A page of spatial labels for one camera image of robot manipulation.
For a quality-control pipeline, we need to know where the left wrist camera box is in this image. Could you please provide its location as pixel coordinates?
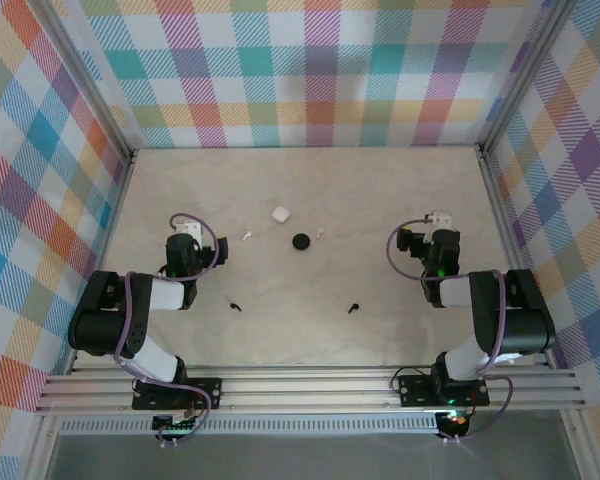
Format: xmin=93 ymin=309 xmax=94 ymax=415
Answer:
xmin=173 ymin=219 xmax=202 ymax=246

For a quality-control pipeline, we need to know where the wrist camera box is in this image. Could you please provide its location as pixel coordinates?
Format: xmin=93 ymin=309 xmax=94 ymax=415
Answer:
xmin=426 ymin=209 xmax=454 ymax=230
xmin=173 ymin=219 xmax=202 ymax=246

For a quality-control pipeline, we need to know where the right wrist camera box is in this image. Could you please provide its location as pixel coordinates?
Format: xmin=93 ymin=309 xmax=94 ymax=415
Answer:
xmin=426 ymin=209 xmax=454 ymax=230

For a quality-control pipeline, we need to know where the aluminium frame side rail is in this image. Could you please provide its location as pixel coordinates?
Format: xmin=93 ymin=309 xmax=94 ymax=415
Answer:
xmin=64 ymin=149 xmax=139 ymax=376
xmin=477 ymin=144 xmax=556 ymax=366

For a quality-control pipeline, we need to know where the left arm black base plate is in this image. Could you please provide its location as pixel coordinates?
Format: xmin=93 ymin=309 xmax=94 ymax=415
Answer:
xmin=131 ymin=377 xmax=223 ymax=412

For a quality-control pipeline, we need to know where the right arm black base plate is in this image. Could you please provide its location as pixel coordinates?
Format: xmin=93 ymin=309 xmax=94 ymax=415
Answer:
xmin=397 ymin=373 xmax=491 ymax=407

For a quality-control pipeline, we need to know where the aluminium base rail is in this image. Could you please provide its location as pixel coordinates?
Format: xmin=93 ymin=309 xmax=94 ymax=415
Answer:
xmin=34 ymin=364 xmax=586 ymax=414

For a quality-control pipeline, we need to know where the perforated grey cable duct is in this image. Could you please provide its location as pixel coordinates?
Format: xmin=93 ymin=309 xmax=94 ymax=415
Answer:
xmin=59 ymin=418 xmax=441 ymax=435

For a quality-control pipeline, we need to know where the aluminium frame post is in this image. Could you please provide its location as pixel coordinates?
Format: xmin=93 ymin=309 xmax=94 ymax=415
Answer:
xmin=29 ymin=0 xmax=134 ymax=161
xmin=479 ymin=0 xmax=581 ymax=156

